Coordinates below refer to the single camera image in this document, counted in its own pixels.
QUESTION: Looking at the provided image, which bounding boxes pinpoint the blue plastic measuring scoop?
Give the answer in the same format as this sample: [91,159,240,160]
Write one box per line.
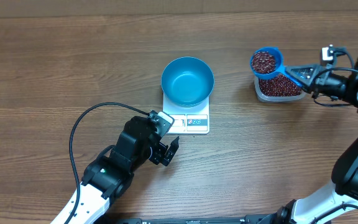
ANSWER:
[250,47,301,86]

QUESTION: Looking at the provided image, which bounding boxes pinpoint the red adzuki beans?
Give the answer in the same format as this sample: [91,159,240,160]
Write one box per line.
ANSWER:
[251,51,302,97]

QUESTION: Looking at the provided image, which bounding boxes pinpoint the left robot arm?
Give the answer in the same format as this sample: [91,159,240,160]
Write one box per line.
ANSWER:
[52,111,179,224]

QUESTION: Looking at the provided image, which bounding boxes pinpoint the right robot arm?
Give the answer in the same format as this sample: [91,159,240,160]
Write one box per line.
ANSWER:
[261,58,358,223]

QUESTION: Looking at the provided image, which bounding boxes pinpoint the white digital kitchen scale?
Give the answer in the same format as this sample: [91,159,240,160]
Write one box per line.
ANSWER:
[163,95,210,134]

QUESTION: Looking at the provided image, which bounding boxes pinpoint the blue metal bowl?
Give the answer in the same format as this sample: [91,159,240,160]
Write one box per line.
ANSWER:
[161,57,215,107]

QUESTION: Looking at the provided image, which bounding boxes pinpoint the clear plastic food container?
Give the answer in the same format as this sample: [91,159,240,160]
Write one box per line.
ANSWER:
[254,75,306,103]

